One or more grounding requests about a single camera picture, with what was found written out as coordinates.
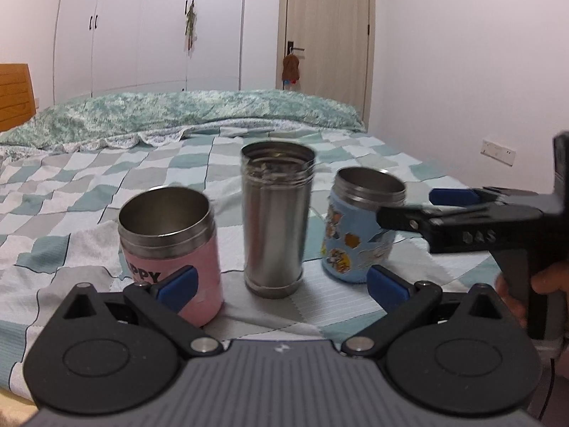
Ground pink steel cup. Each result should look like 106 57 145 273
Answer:
117 186 225 328

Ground white wall socket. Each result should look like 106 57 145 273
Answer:
479 139 517 165

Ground thin black cable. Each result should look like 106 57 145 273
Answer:
539 355 556 424

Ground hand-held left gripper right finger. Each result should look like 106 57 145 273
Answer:
341 264 523 359

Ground hanging wardrobe ornament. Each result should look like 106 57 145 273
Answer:
184 1 199 57

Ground person's right hand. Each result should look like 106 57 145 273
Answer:
495 262 569 327

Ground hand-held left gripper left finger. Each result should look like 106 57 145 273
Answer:
44 265 224 359

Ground checked patchwork bed quilt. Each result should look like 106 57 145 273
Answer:
0 125 556 405

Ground tall plain steel cup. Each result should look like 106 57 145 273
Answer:
240 141 317 300

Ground white wardrobe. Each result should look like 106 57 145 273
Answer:
52 0 248 99

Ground wooden headboard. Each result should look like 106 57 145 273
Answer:
0 63 37 133

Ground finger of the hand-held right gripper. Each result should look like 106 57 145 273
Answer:
376 205 435 234
428 187 503 209

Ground beige room door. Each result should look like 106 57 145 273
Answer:
275 0 377 120

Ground blue sticker-covered steel cup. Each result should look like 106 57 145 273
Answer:
321 167 408 286

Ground green floral duvet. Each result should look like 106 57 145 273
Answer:
0 89 368 150

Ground brown hanging plush toy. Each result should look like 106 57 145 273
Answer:
281 52 301 88

